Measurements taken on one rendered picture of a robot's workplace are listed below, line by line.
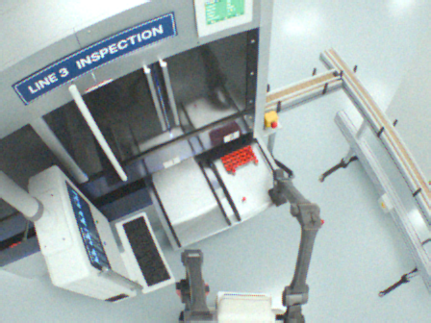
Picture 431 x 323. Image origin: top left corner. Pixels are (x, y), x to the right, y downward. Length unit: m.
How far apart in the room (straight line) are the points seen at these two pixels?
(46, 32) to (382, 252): 2.81
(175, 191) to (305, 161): 1.40
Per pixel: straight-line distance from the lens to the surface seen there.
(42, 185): 1.56
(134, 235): 2.12
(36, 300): 3.27
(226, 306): 1.45
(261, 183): 2.08
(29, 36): 1.26
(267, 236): 2.91
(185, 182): 2.10
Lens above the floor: 2.80
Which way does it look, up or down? 64 degrees down
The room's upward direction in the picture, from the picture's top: 6 degrees counter-clockwise
